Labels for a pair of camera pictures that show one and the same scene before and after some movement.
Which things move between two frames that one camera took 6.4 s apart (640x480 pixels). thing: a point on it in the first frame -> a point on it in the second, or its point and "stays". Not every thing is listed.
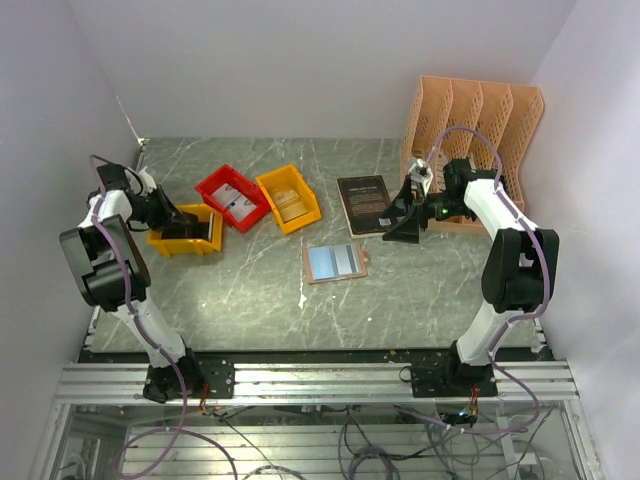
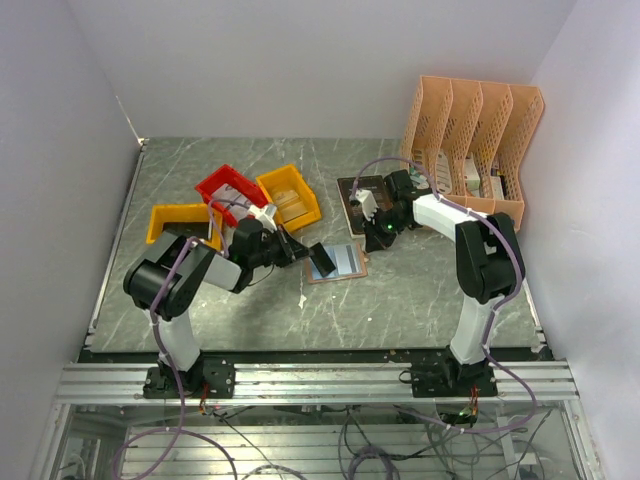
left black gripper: x=169 y=218 -> x=291 y=248
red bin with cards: x=242 y=199 stays
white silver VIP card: x=347 y=259 stays
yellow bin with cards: x=290 y=198 stays
